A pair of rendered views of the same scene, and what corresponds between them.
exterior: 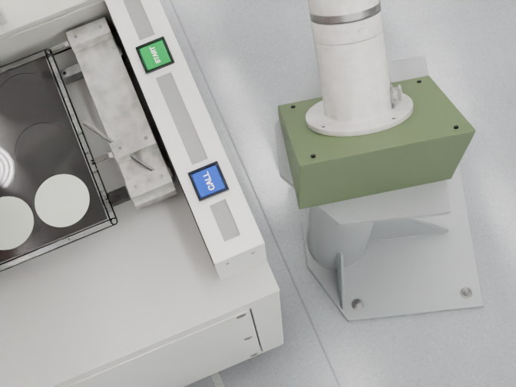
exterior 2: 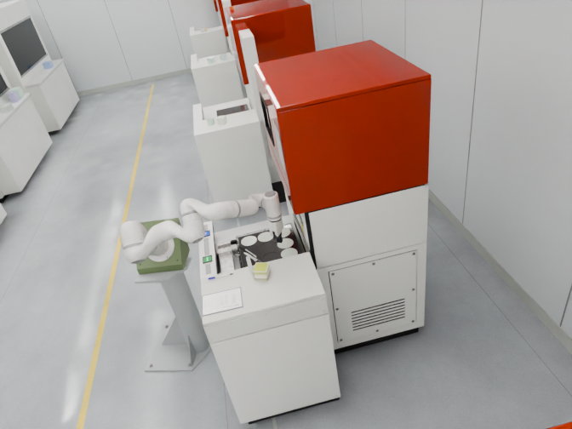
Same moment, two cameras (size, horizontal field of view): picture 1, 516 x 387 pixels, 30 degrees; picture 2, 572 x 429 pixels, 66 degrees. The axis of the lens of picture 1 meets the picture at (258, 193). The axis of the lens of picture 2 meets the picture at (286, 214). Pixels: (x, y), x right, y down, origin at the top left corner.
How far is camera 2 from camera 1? 2.84 m
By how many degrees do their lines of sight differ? 72
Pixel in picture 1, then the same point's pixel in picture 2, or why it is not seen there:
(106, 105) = (230, 263)
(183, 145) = (208, 241)
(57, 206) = (250, 239)
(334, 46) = not seen: hidden behind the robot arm
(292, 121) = (178, 248)
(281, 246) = not seen: hidden behind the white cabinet
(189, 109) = (203, 248)
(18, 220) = (262, 237)
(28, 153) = (255, 250)
